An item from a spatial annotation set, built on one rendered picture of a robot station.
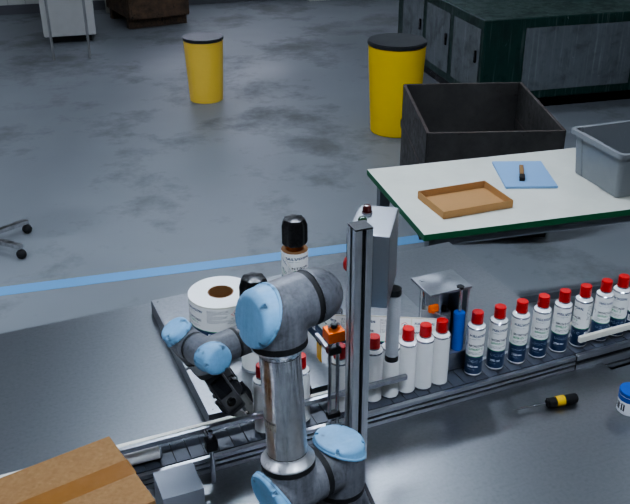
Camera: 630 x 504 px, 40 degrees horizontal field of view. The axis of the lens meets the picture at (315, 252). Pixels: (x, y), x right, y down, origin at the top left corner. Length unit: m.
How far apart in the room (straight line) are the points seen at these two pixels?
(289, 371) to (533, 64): 6.26
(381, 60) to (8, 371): 4.66
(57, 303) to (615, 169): 2.89
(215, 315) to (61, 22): 8.09
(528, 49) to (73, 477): 6.37
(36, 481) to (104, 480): 0.14
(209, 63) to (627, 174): 4.63
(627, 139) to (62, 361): 2.85
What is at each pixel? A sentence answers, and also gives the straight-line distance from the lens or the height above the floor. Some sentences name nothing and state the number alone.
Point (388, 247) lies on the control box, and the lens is 1.96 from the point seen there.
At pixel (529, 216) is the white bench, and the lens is 3.75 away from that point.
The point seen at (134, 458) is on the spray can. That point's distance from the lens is 2.22.
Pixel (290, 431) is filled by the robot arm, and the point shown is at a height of 1.21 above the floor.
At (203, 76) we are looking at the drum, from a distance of 7.81.
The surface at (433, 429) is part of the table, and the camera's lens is 2.41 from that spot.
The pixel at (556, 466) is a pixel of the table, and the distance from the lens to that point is 2.35.
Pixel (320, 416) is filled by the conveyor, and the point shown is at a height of 0.88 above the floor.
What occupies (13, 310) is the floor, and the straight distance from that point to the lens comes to 4.80.
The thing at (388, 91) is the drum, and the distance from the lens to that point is 6.85.
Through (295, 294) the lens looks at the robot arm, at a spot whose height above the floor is 1.51.
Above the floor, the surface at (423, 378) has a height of 0.92.
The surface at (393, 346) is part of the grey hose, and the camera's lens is 2.19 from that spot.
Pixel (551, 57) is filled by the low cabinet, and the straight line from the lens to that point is 7.82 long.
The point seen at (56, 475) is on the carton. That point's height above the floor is 1.12.
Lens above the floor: 2.33
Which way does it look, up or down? 27 degrees down
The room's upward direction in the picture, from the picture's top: straight up
